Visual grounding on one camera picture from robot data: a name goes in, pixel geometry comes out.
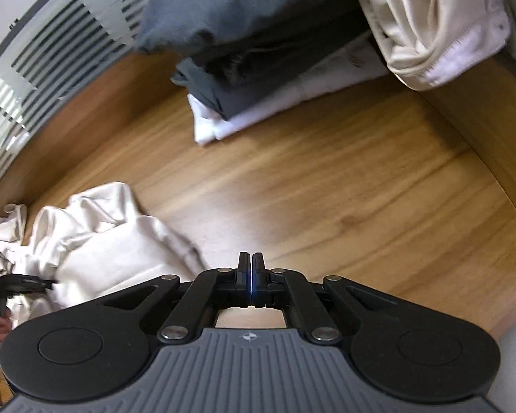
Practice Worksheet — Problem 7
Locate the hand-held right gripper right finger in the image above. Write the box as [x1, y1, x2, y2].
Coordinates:
[253, 252, 397, 346]

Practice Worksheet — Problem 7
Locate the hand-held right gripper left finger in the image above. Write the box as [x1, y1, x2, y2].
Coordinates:
[105, 252, 252, 345]

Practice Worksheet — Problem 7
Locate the cream crumpled garment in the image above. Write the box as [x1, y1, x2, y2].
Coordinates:
[352, 0, 513, 92]

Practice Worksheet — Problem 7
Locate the cream satin shirt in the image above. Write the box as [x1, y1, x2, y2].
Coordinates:
[0, 181, 212, 324]

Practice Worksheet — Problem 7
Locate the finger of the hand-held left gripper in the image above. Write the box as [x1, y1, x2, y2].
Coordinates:
[0, 273, 54, 297]

